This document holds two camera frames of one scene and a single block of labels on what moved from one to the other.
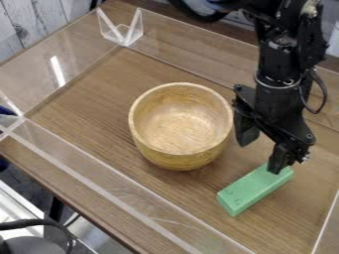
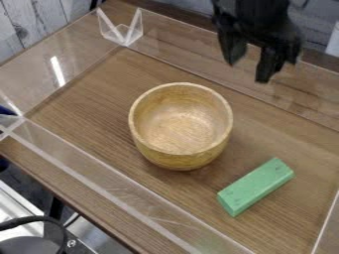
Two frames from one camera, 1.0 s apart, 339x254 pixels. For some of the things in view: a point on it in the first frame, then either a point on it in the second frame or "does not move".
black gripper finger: [283, 156] → [278, 52]
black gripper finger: [247, 131] → [238, 31]
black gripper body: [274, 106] → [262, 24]
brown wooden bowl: [181, 123] does not move
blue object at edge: [6, 110] does not move
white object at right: [333, 49] does not move
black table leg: [57, 209] does not move
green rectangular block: [251, 188] does not move
